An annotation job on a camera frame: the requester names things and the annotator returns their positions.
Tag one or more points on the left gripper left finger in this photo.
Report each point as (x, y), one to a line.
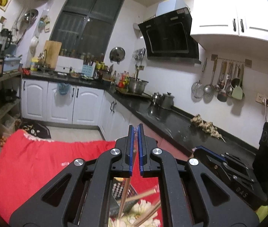
(80, 194)

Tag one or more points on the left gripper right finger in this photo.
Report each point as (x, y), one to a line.
(190, 194)

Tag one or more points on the dark kitchen window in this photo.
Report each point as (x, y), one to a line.
(84, 27)

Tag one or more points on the steel kettle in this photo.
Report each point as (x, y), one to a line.
(156, 98)

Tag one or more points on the large steel stockpot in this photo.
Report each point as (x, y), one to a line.
(136, 86)

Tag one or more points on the hanging strainer ladle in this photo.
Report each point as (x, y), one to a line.
(197, 89)

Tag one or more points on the red floral tablecloth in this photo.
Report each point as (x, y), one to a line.
(28, 163)

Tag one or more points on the blue knife block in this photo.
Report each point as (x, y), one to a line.
(88, 70)

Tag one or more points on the hanging glass pot lid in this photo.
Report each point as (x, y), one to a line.
(117, 54)

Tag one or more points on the black range hood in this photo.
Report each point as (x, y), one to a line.
(167, 34)

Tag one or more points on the wooden cutting board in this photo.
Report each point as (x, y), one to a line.
(53, 49)

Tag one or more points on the white upper cabinet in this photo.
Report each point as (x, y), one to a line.
(237, 26)

